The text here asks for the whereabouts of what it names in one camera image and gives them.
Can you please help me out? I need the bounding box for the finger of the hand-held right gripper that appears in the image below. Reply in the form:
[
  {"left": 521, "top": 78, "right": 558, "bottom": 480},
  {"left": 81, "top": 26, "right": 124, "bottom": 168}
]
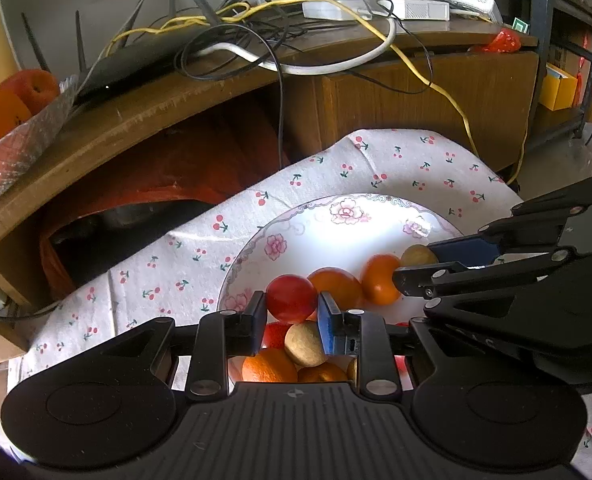
[
  {"left": 392, "top": 248, "right": 580, "bottom": 309},
  {"left": 425, "top": 170, "right": 592, "bottom": 265}
]

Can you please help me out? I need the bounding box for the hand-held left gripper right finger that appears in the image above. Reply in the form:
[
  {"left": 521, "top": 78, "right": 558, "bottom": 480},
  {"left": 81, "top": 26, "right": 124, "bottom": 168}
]
[{"left": 317, "top": 291, "right": 457, "bottom": 403}]

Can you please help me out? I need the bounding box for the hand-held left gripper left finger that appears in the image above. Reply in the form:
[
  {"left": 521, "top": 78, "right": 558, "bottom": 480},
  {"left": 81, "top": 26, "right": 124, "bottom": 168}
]
[{"left": 78, "top": 290, "right": 268, "bottom": 403}]

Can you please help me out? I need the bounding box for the dimpled tangerine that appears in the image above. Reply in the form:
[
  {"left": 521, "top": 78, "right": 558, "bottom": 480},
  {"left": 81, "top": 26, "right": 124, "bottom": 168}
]
[
  {"left": 242, "top": 347, "right": 298, "bottom": 383},
  {"left": 297, "top": 361, "right": 349, "bottom": 383}
]

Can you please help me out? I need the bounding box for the smooth orange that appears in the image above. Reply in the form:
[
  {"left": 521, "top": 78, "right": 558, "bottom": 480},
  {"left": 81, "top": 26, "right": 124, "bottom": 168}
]
[{"left": 361, "top": 254, "right": 403, "bottom": 307}]

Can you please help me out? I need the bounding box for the white floral bowl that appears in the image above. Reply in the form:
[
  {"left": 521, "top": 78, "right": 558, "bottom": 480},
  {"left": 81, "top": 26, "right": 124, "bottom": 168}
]
[{"left": 217, "top": 193, "right": 469, "bottom": 386}]

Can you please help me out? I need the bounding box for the cherry print tablecloth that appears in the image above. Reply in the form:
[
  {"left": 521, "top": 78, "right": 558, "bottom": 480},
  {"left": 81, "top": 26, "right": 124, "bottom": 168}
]
[{"left": 8, "top": 129, "right": 592, "bottom": 466}]

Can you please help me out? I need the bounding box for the dark bulky object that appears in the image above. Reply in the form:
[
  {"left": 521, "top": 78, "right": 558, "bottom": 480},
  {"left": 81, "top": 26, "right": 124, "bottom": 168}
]
[{"left": 50, "top": 200, "right": 221, "bottom": 286}]

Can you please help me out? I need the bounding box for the red cloth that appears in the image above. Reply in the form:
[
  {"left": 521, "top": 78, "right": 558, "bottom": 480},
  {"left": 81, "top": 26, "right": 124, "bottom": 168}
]
[{"left": 38, "top": 100, "right": 287, "bottom": 301}]

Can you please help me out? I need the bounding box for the yellow box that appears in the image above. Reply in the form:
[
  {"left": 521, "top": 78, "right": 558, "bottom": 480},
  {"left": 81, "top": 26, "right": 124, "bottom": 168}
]
[{"left": 538, "top": 62, "right": 582, "bottom": 111}]

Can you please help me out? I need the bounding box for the red plastic bag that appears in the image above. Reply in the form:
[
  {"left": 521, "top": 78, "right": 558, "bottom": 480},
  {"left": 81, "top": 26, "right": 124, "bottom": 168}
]
[{"left": 468, "top": 27, "right": 522, "bottom": 55}]

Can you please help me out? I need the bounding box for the wooden television cabinet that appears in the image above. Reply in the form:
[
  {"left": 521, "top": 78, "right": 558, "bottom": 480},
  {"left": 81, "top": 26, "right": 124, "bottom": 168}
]
[{"left": 0, "top": 25, "right": 542, "bottom": 376}]

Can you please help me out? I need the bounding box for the black shelf rack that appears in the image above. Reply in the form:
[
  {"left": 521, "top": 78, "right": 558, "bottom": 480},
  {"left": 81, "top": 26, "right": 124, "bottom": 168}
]
[{"left": 413, "top": 0, "right": 592, "bottom": 146}]

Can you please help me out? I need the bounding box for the white plastic box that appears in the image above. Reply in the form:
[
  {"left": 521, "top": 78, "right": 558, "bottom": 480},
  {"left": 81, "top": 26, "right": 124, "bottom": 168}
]
[{"left": 378, "top": 0, "right": 450, "bottom": 22}]

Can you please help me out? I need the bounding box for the white power strip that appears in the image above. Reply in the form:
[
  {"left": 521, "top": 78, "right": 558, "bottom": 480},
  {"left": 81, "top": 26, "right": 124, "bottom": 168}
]
[{"left": 302, "top": 0, "right": 374, "bottom": 21}]

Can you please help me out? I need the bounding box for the black router with antennas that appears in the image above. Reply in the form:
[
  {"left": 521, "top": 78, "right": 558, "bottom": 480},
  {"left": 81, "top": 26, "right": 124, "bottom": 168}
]
[{"left": 20, "top": 0, "right": 277, "bottom": 106}]

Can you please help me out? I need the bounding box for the glass dish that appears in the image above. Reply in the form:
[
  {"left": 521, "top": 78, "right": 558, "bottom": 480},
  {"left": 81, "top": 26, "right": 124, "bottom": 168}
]
[{"left": 0, "top": 72, "right": 79, "bottom": 218}]

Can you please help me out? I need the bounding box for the yellow-red apple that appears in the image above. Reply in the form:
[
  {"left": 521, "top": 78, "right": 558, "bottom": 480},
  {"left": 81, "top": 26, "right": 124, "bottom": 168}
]
[{"left": 0, "top": 69, "right": 61, "bottom": 116}]

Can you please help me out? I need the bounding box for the black cable bundle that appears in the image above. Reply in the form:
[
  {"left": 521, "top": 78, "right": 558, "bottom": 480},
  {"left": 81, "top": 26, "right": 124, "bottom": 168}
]
[{"left": 173, "top": 0, "right": 472, "bottom": 171}]

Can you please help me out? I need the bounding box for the thick white cable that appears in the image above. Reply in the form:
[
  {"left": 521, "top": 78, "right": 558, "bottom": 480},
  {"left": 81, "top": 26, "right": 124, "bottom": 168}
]
[{"left": 196, "top": 12, "right": 397, "bottom": 76}]

